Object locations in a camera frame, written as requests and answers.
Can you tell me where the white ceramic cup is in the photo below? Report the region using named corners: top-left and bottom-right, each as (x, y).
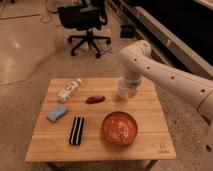
top-left (117, 84), bottom-right (137, 99)

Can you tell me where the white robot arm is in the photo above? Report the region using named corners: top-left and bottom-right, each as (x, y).
top-left (117, 40), bottom-right (213, 171)

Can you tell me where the orange ceramic bowl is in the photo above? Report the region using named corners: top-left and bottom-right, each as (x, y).
top-left (101, 111), bottom-right (138, 146)

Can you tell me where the dark red food item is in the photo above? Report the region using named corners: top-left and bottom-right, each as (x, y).
top-left (86, 95), bottom-right (106, 104)

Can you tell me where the black box on floor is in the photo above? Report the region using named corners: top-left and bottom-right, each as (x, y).
top-left (120, 25), bottom-right (134, 38)

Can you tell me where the white plastic bottle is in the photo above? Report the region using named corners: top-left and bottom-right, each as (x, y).
top-left (58, 79), bottom-right (82, 102)

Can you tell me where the wooden table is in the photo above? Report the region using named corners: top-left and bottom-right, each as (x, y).
top-left (25, 78), bottom-right (176, 163)

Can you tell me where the black white striped block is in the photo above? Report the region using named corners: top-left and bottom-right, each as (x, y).
top-left (69, 117), bottom-right (84, 145)

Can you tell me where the black office chair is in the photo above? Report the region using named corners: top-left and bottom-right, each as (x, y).
top-left (57, 0), bottom-right (111, 58)

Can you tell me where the blue sponge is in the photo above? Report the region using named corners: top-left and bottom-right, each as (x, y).
top-left (47, 105), bottom-right (68, 122)

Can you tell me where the floor cable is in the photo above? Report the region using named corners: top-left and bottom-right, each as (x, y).
top-left (39, 0), bottom-right (59, 24)

